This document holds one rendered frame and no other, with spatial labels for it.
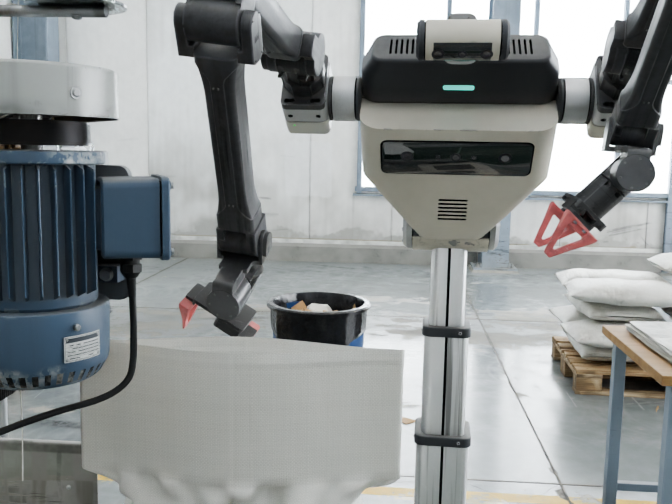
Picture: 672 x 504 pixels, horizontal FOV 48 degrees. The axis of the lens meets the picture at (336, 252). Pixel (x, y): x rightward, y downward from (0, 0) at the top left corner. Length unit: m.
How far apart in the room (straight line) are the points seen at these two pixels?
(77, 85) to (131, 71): 8.91
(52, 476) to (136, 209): 0.97
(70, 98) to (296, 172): 8.43
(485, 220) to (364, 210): 7.54
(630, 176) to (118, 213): 0.77
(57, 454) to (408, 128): 0.96
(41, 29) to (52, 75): 9.12
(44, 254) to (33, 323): 0.07
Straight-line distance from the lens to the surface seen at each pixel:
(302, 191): 9.19
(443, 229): 1.65
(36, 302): 0.83
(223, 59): 1.04
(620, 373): 2.82
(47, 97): 0.79
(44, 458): 1.70
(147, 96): 9.64
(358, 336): 3.40
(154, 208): 0.84
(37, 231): 0.82
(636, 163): 1.24
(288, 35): 1.30
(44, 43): 9.88
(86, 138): 0.85
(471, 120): 1.49
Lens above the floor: 1.34
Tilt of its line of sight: 8 degrees down
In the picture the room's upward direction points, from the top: 1 degrees clockwise
